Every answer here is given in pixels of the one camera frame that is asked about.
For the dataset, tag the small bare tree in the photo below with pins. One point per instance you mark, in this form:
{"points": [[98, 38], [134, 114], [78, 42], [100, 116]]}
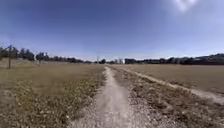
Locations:
{"points": [[9, 55]]}

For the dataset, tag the dry grass field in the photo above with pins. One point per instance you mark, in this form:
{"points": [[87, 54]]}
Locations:
{"points": [[186, 75], [43, 90]]}

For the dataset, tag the white building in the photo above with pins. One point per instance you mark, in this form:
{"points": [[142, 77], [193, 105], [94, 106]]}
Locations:
{"points": [[120, 61]]}

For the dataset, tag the row of trees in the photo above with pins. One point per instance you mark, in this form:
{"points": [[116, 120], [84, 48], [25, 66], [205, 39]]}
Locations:
{"points": [[43, 56], [180, 60]]}

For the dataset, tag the pale gravel track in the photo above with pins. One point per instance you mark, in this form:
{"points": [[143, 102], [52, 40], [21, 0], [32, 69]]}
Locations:
{"points": [[111, 103]]}

